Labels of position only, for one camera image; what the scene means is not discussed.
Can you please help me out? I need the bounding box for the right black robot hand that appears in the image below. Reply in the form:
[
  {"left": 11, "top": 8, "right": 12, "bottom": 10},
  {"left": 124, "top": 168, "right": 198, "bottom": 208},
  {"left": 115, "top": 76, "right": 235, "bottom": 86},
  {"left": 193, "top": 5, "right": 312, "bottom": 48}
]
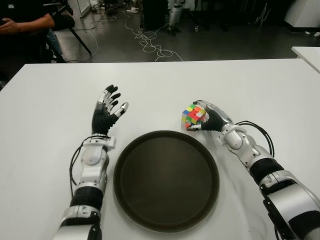
[{"left": 186, "top": 99, "right": 235, "bottom": 133}]

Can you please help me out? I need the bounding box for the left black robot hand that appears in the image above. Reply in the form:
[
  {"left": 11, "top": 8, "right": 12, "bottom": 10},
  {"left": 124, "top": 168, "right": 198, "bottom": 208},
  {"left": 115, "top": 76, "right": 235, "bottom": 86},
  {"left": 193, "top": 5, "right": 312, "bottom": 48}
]
[{"left": 91, "top": 84, "right": 130, "bottom": 137}]

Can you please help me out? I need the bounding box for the multicoloured Rubik's cube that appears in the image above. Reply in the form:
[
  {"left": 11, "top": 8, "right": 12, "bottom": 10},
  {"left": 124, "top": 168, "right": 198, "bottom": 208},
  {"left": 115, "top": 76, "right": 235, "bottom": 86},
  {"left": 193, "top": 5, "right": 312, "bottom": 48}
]
[{"left": 181, "top": 102, "right": 208, "bottom": 126}]

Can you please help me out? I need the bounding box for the bystander bare forearm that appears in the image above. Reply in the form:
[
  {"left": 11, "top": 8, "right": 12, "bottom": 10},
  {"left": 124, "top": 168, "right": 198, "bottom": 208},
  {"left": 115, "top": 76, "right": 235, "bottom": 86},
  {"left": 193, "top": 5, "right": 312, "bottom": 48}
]
[{"left": 0, "top": 17, "right": 55, "bottom": 34}]

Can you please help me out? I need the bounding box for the dark brown round plate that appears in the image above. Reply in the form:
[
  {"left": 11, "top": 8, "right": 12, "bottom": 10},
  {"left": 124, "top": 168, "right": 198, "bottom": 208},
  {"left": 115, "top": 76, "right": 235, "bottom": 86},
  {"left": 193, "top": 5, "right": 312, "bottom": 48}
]
[{"left": 112, "top": 130, "right": 221, "bottom": 232}]

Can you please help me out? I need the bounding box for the black office chair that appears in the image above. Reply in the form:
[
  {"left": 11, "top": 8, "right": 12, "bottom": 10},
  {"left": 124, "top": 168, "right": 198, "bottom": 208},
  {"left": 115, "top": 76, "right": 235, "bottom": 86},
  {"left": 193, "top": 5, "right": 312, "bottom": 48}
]
[{"left": 44, "top": 0, "right": 93, "bottom": 63}]

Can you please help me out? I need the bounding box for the white side table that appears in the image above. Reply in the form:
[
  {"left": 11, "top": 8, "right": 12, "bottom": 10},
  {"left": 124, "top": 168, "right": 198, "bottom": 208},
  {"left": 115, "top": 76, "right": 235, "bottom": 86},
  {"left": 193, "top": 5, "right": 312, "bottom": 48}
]
[{"left": 291, "top": 46, "right": 320, "bottom": 73}]

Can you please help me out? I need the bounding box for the white humanoid robot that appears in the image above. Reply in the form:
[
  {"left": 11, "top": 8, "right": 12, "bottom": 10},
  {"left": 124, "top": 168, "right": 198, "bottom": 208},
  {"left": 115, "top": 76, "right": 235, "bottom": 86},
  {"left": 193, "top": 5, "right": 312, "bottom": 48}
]
[{"left": 167, "top": 0, "right": 186, "bottom": 36}]

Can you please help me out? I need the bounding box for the folded metal stand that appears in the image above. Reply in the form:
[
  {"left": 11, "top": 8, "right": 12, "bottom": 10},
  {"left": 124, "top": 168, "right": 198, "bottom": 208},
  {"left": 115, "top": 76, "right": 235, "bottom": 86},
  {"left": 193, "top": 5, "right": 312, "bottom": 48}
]
[{"left": 254, "top": 4, "right": 272, "bottom": 26}]

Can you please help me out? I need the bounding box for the white storage unit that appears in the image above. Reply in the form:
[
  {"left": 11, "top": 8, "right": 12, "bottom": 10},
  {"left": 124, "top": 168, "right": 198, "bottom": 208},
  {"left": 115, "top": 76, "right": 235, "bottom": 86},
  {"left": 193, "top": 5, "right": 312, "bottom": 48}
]
[{"left": 67, "top": 0, "right": 93, "bottom": 18}]

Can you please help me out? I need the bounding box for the black cabinet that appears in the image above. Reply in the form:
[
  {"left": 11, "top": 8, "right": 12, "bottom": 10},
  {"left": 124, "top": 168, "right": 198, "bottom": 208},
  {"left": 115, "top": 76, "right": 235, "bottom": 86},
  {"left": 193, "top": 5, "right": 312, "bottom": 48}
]
[{"left": 142, "top": 0, "right": 171, "bottom": 30}]

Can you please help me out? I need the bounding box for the white curved cabinet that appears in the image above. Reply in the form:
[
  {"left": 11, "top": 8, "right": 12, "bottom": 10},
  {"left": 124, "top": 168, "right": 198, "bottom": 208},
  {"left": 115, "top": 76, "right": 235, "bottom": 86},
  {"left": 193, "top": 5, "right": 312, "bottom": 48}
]
[{"left": 283, "top": 0, "right": 320, "bottom": 27}]

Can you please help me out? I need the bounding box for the person in black t-shirt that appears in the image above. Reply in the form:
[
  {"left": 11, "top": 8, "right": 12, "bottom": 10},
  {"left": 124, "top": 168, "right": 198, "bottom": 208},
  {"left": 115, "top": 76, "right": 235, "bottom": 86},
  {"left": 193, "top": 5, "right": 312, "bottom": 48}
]
[{"left": 0, "top": 0, "right": 63, "bottom": 76}]

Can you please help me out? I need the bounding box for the black left arm cable bundle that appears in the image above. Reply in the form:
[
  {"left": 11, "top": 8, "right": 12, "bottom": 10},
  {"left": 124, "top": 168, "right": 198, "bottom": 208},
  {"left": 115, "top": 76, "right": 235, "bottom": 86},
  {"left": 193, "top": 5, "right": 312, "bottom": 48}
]
[{"left": 69, "top": 144, "right": 85, "bottom": 187}]

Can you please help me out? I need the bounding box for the black right forearm cable bundle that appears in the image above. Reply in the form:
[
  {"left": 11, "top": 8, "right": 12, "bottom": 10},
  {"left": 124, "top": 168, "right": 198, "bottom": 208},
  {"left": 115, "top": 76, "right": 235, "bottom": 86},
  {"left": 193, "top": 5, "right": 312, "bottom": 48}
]
[{"left": 236, "top": 120, "right": 275, "bottom": 158}]

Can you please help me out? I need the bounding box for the tangled white floor cable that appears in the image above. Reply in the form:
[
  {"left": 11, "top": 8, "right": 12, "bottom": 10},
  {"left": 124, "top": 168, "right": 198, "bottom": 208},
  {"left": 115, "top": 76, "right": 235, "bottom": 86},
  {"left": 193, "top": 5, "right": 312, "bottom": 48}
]
[{"left": 124, "top": 17, "right": 185, "bottom": 63}]

